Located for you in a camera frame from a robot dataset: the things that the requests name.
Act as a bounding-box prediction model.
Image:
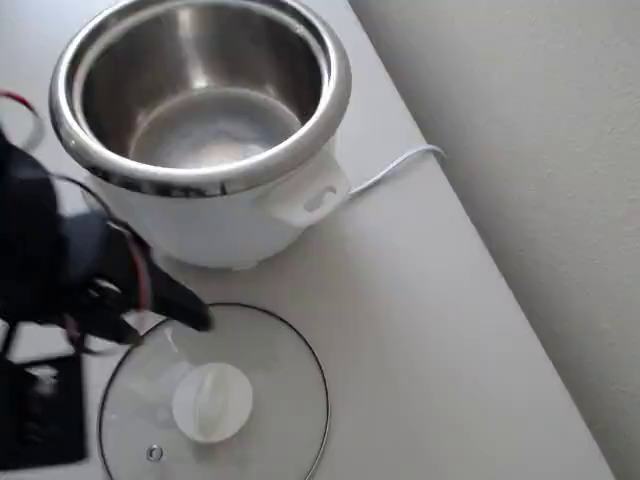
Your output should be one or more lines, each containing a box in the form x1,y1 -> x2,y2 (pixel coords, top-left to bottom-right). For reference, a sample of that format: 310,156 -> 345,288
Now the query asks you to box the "glass lid white knob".
96,301 -> 332,480

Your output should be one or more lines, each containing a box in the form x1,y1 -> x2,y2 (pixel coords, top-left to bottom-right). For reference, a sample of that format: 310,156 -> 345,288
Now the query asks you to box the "steel inner pot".
72,0 -> 335,177

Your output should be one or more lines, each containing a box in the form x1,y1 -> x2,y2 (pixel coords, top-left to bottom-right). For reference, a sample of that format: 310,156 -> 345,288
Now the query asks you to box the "white power cord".
346,143 -> 449,199

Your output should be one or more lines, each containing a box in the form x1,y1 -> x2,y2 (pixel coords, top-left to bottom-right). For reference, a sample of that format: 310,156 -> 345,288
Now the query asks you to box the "red black servo wire loop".
0,88 -> 46,150

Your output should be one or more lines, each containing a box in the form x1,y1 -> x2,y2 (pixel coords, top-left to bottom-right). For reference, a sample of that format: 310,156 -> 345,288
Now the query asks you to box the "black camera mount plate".
0,353 -> 90,469

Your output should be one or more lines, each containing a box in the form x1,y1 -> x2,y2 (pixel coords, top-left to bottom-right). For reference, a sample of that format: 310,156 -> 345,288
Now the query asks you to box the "white rice cooker chrome rim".
48,0 -> 354,272

